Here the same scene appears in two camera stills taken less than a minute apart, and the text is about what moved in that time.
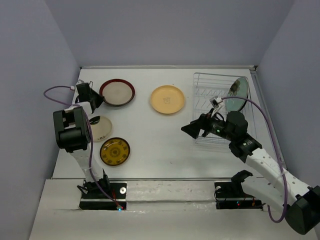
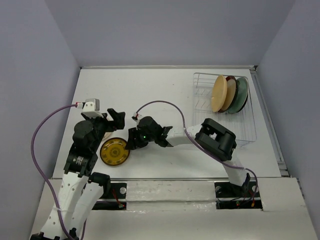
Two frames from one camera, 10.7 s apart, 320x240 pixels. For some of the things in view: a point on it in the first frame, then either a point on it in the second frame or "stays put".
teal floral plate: x=239 y=88 stays put
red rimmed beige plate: x=117 y=91 → x=232 y=86
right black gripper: x=203 y=123 → x=132 y=143
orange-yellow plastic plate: x=167 y=99 → x=219 y=93
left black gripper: x=100 y=98 → x=118 y=122
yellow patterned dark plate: x=115 y=151 stays put
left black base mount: x=93 y=198 stays put
